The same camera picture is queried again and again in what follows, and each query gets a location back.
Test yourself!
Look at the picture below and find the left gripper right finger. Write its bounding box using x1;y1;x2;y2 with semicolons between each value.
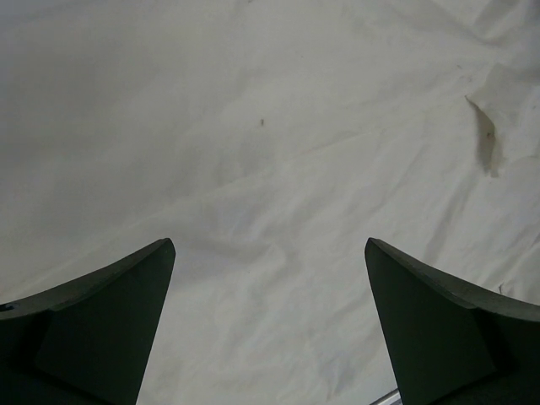
364;238;539;404

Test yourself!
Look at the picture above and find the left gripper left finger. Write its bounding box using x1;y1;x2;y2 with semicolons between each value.
1;238;176;404

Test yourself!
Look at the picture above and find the white t-shirt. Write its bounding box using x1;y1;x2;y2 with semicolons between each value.
1;1;539;404

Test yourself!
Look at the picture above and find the aluminium mounting rail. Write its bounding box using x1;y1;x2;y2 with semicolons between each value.
370;389;402;405

